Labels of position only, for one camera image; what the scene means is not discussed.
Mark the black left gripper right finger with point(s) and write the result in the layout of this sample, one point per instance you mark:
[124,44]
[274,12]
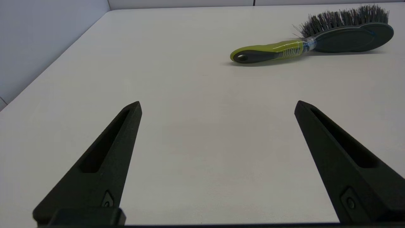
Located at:
[341,164]

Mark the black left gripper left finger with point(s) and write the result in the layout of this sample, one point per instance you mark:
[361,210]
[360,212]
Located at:
[107,158]

